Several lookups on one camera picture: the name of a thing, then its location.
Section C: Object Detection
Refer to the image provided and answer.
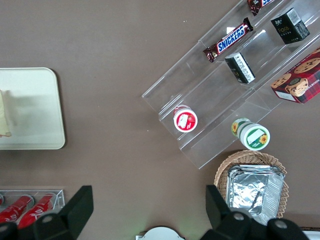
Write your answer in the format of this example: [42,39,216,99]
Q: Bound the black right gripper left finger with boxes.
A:
[0,185,94,240]

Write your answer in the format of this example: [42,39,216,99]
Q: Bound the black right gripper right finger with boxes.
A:
[201,184,311,240]

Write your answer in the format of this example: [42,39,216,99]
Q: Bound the pale triangular sandwich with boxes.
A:
[0,89,13,138]

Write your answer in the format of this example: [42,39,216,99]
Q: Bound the woven wicker basket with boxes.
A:
[214,149,289,219]

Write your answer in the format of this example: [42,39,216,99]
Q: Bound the cream rectangular tray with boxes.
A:
[0,67,66,151]

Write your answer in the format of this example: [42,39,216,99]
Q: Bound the clear acrylic can holder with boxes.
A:
[0,189,65,218]

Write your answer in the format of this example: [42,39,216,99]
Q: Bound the red cola can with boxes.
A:
[17,192,57,230]
[0,195,35,224]

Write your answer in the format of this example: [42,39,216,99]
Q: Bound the aluminium foil container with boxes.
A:
[225,164,286,226]

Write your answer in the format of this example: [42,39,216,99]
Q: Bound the white round disc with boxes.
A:
[135,225,186,240]

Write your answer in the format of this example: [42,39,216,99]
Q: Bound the green sunflower yogurt cup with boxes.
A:
[230,117,271,151]

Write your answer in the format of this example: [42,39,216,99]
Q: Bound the red strawberry yogurt cup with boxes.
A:
[172,104,199,133]

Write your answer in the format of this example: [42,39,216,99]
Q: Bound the clear acrylic stepped shelf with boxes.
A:
[141,0,320,170]

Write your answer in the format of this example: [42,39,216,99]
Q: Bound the black box with white label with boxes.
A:
[224,52,256,85]

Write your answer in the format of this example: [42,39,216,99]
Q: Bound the red plaid cookie box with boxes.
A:
[270,47,320,105]

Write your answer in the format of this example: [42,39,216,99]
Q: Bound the Snickers chocolate bar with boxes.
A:
[246,0,275,17]
[202,17,254,63]

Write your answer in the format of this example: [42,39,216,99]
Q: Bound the black Face box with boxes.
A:
[270,7,311,45]

